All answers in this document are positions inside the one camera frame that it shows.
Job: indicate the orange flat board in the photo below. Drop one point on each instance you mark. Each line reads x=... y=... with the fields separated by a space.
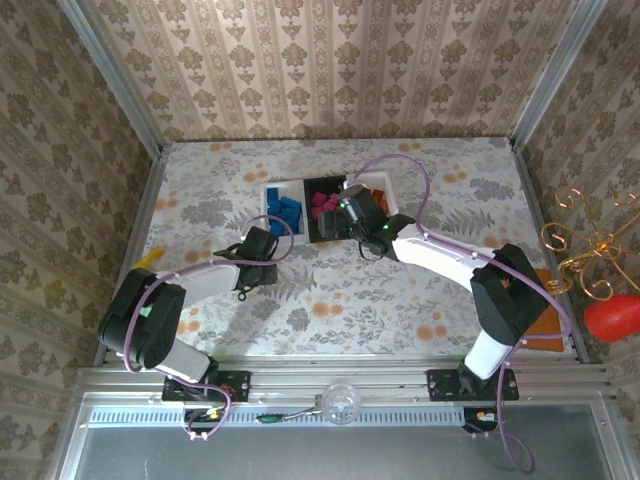
x=547 y=330

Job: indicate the red egg-shaped ball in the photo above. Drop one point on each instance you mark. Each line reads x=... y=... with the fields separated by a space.
x=612 y=320

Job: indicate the yellow banana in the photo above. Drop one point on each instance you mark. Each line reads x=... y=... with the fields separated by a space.
x=151 y=258

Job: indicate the black plastic container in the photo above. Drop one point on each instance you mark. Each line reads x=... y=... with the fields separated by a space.
x=311 y=232

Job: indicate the small green connector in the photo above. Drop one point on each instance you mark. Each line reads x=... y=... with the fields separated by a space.
x=270 y=418

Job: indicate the white plastic container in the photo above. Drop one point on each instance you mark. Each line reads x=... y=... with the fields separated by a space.
x=299 y=239
x=391 y=200

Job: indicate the aluminium base beam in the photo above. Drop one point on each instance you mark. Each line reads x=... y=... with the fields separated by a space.
x=300 y=380

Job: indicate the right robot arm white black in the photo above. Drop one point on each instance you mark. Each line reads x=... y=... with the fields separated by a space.
x=450 y=250

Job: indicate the long blue lego brick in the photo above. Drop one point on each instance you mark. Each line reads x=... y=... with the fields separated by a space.
x=290 y=204

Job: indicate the grey metal panel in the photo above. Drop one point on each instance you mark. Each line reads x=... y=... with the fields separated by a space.
x=325 y=455

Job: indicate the orange lego brick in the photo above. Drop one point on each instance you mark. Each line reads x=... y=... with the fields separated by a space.
x=382 y=204
x=378 y=193

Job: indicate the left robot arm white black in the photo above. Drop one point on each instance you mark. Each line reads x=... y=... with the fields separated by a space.
x=210 y=280

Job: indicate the aluminium corner post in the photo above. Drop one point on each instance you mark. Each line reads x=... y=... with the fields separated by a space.
x=114 y=80
x=559 y=70

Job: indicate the clear plastic dome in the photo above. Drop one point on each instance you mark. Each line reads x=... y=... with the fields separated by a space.
x=341 y=402

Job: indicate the aluminium side rail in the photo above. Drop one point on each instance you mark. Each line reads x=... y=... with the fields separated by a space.
x=142 y=210
x=531 y=200

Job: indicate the pink lego brick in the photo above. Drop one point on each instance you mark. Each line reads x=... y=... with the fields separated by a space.
x=318 y=196
x=331 y=202
x=316 y=213

